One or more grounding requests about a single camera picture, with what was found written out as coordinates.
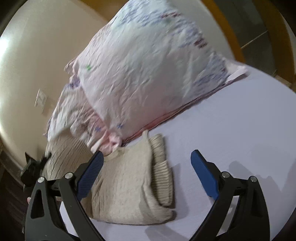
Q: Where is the beige cable-knit sweater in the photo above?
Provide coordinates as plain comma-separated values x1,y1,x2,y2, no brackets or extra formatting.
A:
41,129,177,226

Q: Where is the pink floral pillow left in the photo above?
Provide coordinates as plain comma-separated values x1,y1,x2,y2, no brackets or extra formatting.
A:
45,76,122,156

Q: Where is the pink floral pillow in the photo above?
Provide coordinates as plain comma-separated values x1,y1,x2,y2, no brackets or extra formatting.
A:
45,76,122,156
65,1,247,141

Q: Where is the pink floral pillow right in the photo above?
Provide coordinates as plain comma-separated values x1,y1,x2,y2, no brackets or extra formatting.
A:
65,1,247,141

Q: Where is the wooden framed window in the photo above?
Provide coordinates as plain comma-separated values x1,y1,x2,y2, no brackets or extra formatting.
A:
202,1,295,90

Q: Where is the white wall switch panel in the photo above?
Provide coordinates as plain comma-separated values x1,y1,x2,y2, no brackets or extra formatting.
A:
34,89,48,114

